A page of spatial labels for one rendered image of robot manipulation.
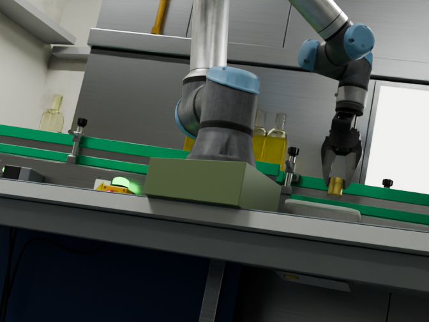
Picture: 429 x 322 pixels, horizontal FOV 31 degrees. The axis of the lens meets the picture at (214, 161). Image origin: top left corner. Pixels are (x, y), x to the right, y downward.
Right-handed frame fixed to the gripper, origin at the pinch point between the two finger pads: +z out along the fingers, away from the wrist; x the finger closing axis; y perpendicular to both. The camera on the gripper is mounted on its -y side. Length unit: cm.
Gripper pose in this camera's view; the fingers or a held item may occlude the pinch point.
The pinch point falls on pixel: (336, 182)
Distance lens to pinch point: 188.1
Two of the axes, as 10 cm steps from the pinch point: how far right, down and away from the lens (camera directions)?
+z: -1.9, 9.6, -2.1
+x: -9.5, -1.3, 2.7
